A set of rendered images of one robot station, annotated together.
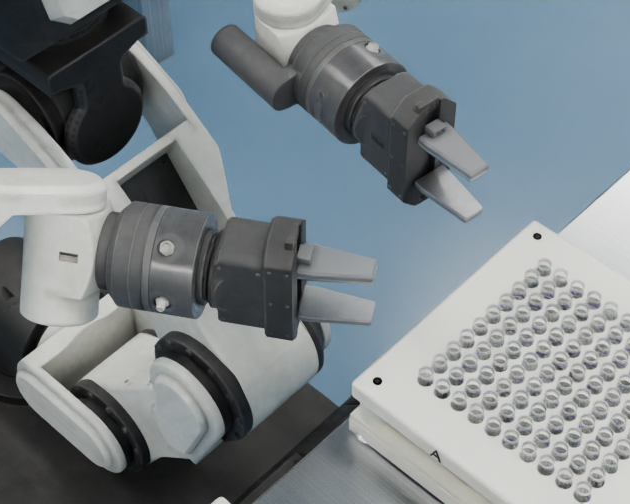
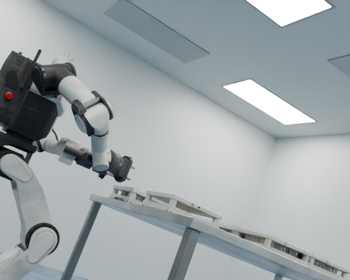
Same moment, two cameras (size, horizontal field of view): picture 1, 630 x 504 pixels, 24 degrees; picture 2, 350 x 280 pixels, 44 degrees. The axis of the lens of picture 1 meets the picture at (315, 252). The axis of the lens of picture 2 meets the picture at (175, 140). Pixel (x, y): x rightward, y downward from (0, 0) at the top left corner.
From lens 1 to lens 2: 215 cm
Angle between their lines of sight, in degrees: 88
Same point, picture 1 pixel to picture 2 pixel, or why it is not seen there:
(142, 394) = not seen: outside the picture
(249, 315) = (123, 173)
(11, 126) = (19, 160)
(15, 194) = not seen: hidden behind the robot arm
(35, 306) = (105, 161)
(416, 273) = not seen: outside the picture
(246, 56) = (75, 148)
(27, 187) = not seen: hidden behind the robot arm
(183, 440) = (40, 255)
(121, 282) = (116, 158)
